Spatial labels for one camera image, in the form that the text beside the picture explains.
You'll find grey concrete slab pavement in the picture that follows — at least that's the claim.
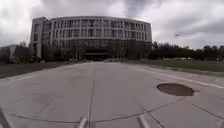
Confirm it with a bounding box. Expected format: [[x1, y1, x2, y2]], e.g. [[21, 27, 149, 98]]
[[0, 60, 224, 128]]

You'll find pale painted line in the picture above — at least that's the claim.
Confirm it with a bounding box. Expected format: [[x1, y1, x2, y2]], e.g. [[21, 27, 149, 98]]
[[133, 66, 224, 90]]

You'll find robot's own part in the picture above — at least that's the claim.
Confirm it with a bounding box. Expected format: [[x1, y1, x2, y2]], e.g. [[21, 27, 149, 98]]
[[77, 116, 89, 128], [137, 114, 152, 128]]

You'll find round brown manhole cover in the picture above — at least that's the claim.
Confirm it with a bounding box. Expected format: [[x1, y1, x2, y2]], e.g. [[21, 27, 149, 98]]
[[156, 82, 196, 98]]

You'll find large curved pale building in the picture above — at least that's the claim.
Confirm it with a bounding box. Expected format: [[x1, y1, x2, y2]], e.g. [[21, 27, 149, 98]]
[[29, 15, 154, 62]]

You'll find grass strip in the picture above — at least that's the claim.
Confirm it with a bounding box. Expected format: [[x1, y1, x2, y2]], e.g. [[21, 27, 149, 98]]
[[0, 59, 91, 80], [124, 59, 224, 74]]

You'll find row of dark trees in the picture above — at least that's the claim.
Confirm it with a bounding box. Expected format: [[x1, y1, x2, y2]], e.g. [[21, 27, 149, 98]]
[[0, 41, 34, 64], [148, 41, 224, 62]]

